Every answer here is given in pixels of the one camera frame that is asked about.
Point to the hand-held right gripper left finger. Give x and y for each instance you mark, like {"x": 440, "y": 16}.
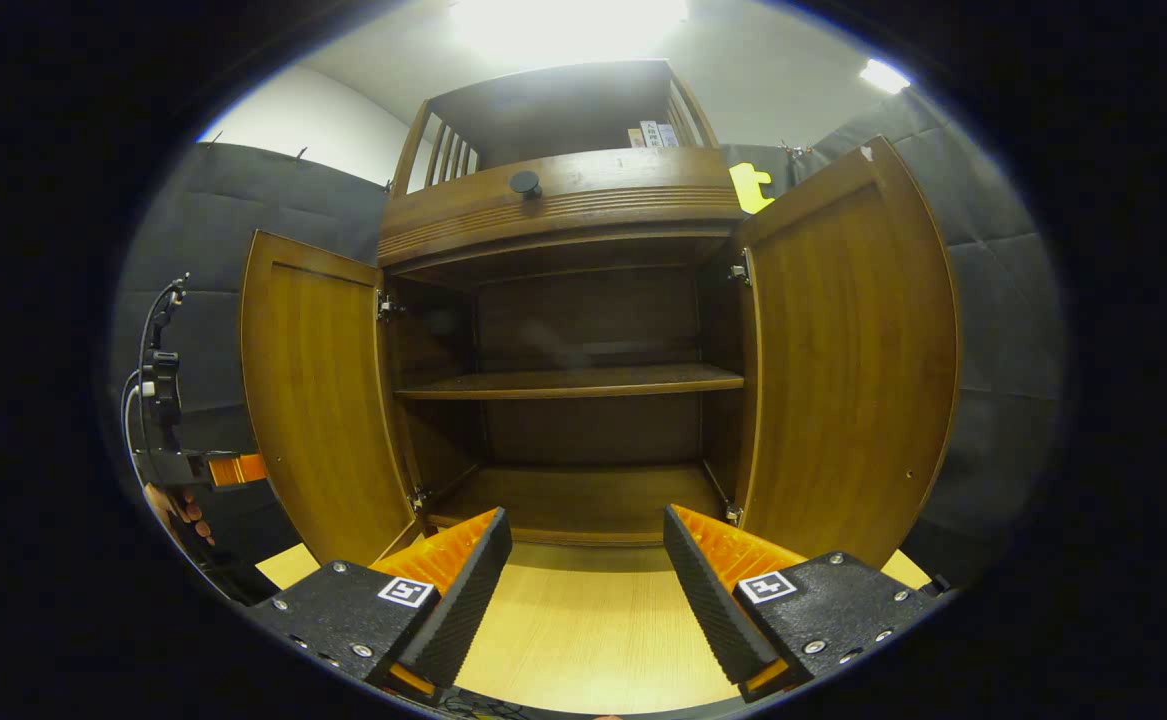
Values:
{"x": 463, "y": 600}

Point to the wooden cabinet inner shelf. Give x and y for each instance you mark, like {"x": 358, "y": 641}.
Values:
{"x": 573, "y": 380}

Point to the black round cabinet knob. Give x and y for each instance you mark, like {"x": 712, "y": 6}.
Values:
{"x": 525, "y": 183}

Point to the large ceiling light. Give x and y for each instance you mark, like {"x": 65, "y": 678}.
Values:
{"x": 568, "y": 25}

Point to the small black object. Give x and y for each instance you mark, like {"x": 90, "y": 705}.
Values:
{"x": 933, "y": 585}

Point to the small pale book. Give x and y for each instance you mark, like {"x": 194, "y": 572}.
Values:
{"x": 668, "y": 135}

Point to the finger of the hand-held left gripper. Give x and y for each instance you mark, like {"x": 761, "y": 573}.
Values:
{"x": 238, "y": 470}

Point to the small ceiling light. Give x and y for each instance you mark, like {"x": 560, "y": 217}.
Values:
{"x": 885, "y": 76}

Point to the wooden shoe cabinet door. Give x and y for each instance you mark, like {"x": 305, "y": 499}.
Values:
{"x": 843, "y": 370}
{"x": 318, "y": 400}

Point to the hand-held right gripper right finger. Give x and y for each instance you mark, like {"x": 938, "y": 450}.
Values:
{"x": 708, "y": 600}

